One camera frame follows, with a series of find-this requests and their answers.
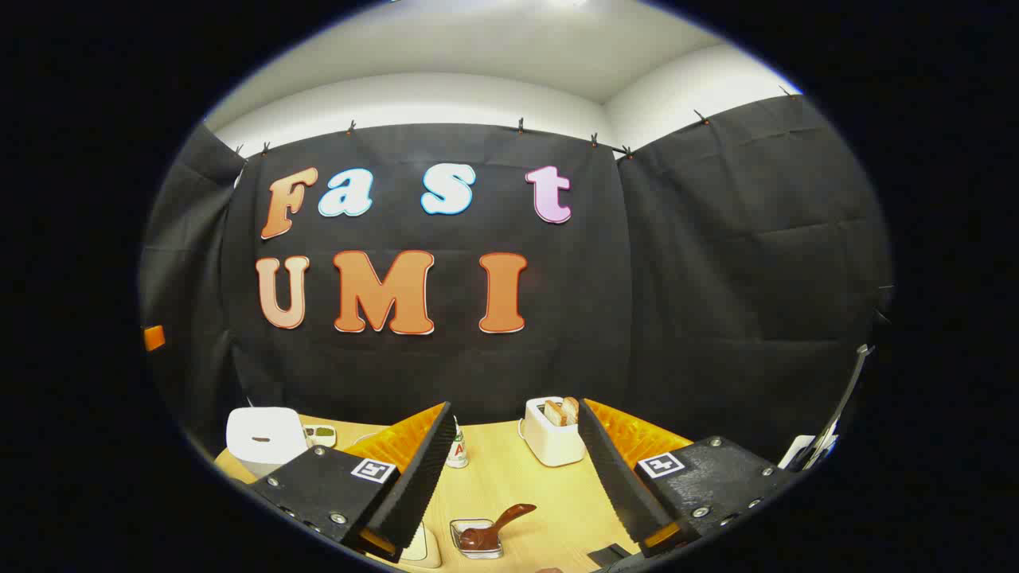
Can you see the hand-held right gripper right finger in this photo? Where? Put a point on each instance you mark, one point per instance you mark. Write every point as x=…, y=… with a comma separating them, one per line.
x=613, y=477

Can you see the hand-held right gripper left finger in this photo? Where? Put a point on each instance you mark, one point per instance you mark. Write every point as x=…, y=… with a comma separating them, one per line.
x=422, y=477

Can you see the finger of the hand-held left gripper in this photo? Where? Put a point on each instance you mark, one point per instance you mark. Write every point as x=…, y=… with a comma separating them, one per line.
x=154, y=337

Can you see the brown wooden spoon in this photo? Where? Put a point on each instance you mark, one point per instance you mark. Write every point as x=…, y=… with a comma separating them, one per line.
x=486, y=535

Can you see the white rice cooker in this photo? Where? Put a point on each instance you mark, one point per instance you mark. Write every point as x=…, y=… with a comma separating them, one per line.
x=263, y=438

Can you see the white drink bottle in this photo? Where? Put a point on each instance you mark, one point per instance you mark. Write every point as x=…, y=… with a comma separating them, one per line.
x=458, y=454

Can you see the cream toaster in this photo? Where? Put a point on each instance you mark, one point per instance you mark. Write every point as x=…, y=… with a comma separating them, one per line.
x=553, y=446

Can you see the toasted bread slice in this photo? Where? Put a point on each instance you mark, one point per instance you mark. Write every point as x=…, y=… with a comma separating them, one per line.
x=571, y=408
x=553, y=412

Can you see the white divided bean dish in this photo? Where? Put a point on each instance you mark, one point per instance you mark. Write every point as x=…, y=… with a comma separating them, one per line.
x=322, y=435

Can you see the grey metal pole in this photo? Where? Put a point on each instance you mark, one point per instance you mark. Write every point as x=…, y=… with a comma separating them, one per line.
x=852, y=390

